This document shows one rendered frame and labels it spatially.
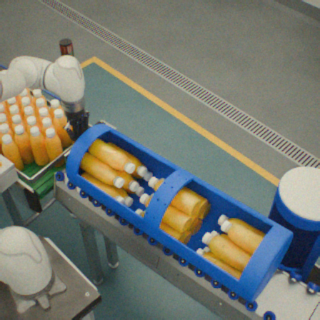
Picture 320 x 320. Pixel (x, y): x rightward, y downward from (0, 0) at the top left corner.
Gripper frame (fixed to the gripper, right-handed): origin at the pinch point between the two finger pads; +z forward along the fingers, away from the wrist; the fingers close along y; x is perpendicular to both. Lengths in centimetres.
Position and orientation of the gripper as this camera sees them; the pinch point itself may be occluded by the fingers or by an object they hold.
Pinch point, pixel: (81, 143)
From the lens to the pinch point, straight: 189.7
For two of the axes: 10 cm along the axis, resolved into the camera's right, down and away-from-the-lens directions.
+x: 7.9, 4.6, -4.1
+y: -6.2, 5.9, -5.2
